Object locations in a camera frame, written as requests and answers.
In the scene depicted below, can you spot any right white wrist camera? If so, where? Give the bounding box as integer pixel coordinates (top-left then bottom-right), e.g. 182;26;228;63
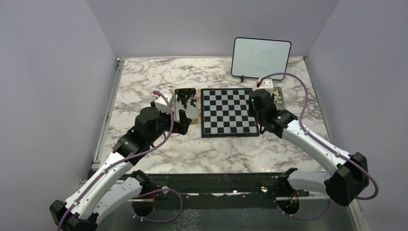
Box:
256;78;274;89

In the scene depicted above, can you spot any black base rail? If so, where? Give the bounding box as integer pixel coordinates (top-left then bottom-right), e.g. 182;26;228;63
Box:
88;172;332;211

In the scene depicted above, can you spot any yellow tin tray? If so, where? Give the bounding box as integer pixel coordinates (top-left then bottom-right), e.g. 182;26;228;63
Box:
174;88;198;124

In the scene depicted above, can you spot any black white chessboard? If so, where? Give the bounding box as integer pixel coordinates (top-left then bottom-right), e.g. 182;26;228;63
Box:
201;88;259;138

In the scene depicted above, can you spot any small whiteboard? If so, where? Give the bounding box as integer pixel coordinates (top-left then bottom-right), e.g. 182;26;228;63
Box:
230;37;292;79

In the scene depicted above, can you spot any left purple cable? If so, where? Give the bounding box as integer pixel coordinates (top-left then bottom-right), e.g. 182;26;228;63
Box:
56;90;184;231

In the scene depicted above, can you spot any white chess pieces pile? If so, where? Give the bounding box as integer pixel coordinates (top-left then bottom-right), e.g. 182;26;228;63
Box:
273;90;282;104

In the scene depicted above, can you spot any lilac tin tray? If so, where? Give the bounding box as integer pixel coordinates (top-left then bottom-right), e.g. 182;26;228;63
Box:
273;87;285;110

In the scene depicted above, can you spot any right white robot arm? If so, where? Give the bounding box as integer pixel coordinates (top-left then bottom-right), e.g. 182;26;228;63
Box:
249;89;369;206

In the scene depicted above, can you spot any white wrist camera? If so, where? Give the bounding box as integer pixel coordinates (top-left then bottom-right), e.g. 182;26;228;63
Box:
154;92;175;114
256;78;274;89

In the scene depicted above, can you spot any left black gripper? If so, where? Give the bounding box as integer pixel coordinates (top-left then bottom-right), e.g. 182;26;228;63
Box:
147;101;191;144

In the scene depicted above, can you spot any black chess pieces pile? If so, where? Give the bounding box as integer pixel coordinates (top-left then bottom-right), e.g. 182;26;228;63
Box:
176;89;197;109

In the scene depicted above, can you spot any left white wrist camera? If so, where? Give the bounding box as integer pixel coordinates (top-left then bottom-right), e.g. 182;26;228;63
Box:
154;92;175;114

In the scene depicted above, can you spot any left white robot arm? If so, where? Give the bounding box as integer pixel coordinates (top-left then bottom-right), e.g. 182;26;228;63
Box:
50;107;191;231

